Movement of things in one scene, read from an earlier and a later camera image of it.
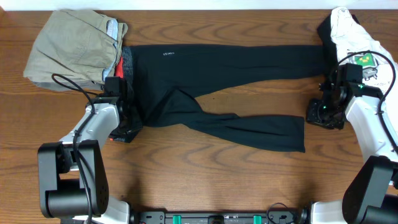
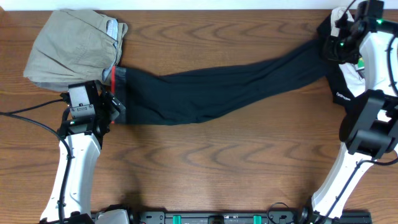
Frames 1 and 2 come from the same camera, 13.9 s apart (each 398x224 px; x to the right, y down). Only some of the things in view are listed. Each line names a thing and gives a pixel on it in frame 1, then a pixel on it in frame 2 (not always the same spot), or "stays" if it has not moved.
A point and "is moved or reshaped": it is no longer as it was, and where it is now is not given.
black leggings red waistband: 164,79 is moved or reshaped
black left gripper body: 134,124 -> 107,112
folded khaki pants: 83,45 stays
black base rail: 279,214 stays
